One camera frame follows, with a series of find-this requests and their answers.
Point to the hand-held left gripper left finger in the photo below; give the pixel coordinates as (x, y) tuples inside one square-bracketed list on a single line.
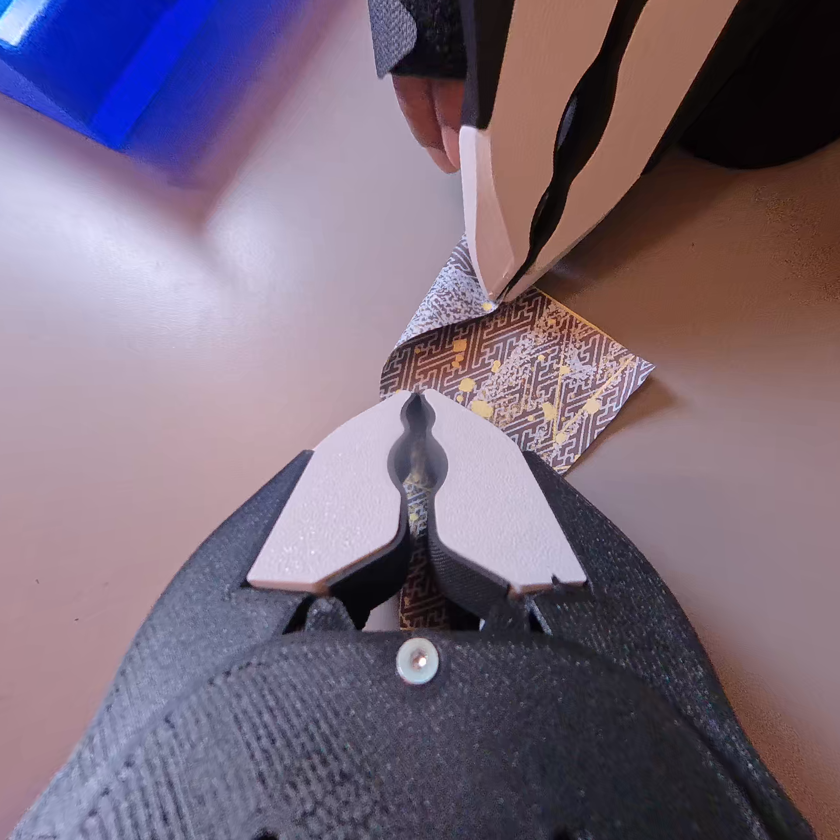
[(328, 512)]

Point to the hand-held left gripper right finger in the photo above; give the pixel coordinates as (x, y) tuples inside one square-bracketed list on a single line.
[(505, 512)]

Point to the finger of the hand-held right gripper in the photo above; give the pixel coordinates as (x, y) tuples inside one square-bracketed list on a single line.
[(525, 118), (656, 92)]

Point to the yellow backed black patterned paper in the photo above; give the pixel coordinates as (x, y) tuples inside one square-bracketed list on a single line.
[(551, 381)]

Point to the blue plastic bin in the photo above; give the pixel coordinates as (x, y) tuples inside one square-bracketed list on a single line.
[(131, 66)]

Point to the person's right hand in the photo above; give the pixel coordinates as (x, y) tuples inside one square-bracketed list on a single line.
[(427, 118)]

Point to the black textured pad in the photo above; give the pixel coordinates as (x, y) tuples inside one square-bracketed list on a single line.
[(775, 92)]

